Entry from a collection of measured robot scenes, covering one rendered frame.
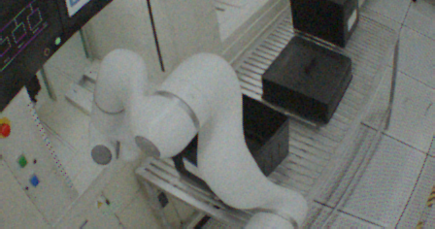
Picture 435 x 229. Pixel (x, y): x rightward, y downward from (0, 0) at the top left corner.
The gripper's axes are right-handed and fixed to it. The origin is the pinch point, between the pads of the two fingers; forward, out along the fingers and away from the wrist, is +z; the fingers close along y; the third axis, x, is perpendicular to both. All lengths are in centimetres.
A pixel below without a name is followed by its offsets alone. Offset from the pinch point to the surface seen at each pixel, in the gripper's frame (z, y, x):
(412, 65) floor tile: 114, 32, -202
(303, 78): 19, 19, -67
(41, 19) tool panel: -20.3, 28.2, 29.0
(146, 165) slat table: 12.2, -24.2, -22.6
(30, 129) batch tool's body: -21.7, -5.1, 24.8
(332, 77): 16, 24, -78
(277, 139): -6, 5, -54
